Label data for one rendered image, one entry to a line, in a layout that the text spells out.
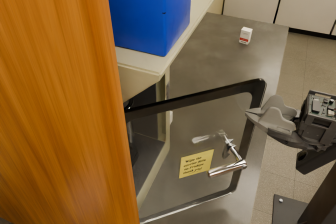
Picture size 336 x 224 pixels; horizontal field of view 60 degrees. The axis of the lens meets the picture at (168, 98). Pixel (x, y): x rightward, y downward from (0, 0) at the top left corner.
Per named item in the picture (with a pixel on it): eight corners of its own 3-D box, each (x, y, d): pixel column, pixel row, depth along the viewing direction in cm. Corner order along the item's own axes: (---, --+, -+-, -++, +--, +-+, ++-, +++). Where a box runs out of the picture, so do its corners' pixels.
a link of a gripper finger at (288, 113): (252, 84, 57) (302, 96, 54) (247, 106, 61) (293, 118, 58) (249, 94, 55) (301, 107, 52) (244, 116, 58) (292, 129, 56)
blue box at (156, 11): (98, 43, 40) (86, -24, 34) (132, 13, 47) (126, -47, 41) (165, 58, 38) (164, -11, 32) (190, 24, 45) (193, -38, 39)
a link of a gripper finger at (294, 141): (271, 116, 56) (319, 129, 54) (269, 122, 57) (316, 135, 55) (267, 133, 53) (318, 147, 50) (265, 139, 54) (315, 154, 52)
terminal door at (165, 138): (127, 225, 74) (104, 114, 47) (234, 189, 81) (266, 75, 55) (128, 228, 73) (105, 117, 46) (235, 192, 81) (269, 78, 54)
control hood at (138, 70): (92, 109, 45) (79, 55, 38) (170, 19, 67) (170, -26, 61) (161, 130, 42) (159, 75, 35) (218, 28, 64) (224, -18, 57)
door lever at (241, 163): (198, 162, 64) (199, 155, 63) (236, 150, 67) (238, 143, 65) (209, 182, 61) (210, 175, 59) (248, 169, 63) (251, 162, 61)
